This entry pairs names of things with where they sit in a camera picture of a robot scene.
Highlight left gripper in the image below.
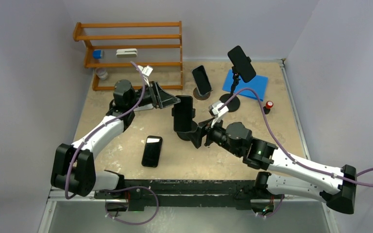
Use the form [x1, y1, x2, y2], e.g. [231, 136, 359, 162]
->
[128, 81, 180, 110]

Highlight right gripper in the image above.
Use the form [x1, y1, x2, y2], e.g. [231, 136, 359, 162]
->
[186, 115, 242, 157]

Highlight black phone from silver stand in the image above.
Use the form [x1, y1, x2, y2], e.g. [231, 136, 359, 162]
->
[141, 135, 163, 167]

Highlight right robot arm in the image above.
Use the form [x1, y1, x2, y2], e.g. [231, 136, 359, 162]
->
[178, 120, 357, 215]

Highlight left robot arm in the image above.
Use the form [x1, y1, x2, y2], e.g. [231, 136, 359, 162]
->
[50, 80, 181, 199]

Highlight silver folding phone stand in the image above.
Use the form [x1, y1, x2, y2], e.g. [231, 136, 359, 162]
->
[134, 104, 154, 112]

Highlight black tall round-base stand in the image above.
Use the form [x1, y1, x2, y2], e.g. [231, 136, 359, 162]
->
[219, 66, 240, 112]

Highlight phone on wooden puck stand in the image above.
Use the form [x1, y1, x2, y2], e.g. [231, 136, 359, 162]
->
[191, 65, 212, 94]

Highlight phone on tall stand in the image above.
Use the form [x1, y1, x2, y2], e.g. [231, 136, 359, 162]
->
[227, 45, 256, 83]

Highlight orange wooden rack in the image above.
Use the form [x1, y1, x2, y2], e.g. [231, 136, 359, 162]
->
[72, 21, 184, 90]

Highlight white flat device on rack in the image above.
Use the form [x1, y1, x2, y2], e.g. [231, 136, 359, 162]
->
[116, 48, 138, 58]

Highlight small clear plastic jar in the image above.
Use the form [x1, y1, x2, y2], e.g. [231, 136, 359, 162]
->
[94, 67, 108, 80]

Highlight red black button knob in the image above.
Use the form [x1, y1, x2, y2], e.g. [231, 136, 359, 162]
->
[263, 100, 274, 115]

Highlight blue foam mat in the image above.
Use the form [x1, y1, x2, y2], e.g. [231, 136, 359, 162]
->
[222, 69, 268, 101]

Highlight blue white small box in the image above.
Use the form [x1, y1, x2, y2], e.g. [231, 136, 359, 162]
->
[92, 50, 104, 60]

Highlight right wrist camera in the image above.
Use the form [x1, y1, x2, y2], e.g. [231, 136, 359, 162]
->
[208, 100, 229, 128]

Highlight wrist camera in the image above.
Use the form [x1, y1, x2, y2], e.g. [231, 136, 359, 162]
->
[208, 100, 229, 128]
[138, 65, 153, 86]

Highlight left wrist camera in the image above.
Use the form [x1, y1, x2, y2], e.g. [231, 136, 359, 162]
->
[138, 65, 153, 86]

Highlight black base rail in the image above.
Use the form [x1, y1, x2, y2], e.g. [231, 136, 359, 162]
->
[94, 179, 281, 211]

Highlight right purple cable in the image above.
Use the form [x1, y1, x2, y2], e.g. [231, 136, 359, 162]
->
[220, 87, 373, 219]

